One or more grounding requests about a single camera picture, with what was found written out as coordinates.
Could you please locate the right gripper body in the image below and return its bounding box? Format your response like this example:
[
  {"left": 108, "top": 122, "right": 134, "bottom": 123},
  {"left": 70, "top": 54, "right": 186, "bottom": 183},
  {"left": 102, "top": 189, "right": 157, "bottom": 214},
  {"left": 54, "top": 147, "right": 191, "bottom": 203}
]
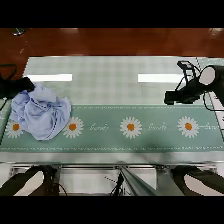
[{"left": 164, "top": 87, "right": 198, "bottom": 106}]

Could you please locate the light blue shirt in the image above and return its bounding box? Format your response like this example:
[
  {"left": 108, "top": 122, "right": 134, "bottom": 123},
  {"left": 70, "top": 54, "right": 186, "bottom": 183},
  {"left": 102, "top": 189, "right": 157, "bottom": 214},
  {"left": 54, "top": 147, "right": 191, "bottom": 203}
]
[{"left": 9, "top": 81, "right": 73, "bottom": 142}]

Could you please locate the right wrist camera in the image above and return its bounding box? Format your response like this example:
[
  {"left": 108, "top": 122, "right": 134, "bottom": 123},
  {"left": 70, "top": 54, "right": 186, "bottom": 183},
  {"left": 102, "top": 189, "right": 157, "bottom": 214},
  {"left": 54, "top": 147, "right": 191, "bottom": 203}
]
[{"left": 175, "top": 59, "right": 202, "bottom": 92}]

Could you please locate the silver frame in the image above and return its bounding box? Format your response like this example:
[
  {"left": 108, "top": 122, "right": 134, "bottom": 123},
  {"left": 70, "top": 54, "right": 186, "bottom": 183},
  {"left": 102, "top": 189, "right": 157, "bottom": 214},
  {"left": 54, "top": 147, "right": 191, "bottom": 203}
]
[{"left": 0, "top": 161, "right": 224, "bottom": 197}]

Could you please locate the black cable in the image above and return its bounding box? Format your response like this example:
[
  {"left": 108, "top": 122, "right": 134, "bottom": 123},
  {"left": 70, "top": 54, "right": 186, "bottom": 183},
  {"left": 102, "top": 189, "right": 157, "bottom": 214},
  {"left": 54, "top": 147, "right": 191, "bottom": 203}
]
[{"left": 104, "top": 171, "right": 127, "bottom": 197}]

